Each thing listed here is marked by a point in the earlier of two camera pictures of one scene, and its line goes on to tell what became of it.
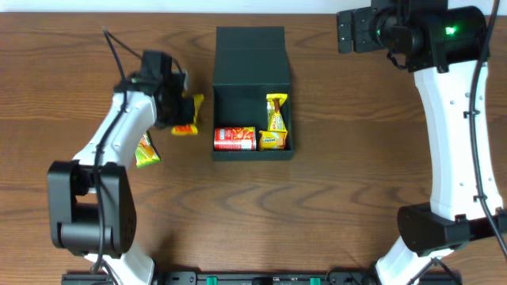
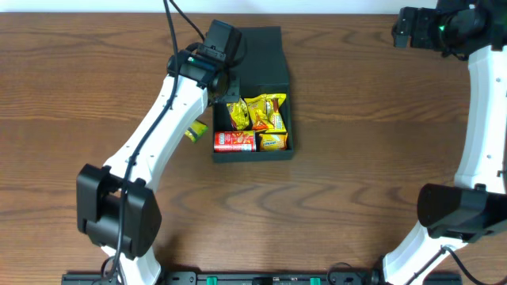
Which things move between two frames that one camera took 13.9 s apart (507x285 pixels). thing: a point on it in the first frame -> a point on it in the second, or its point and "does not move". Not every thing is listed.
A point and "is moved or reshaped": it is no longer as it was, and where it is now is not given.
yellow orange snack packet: (190, 129) is moved or reshaped
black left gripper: (187, 116) -> (234, 93)
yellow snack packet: (275, 104) does not move
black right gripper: (362, 20) -> (424, 17)
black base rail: (260, 279) does not move
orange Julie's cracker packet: (271, 140) does not move
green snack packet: (146, 153) is moved or reshaped
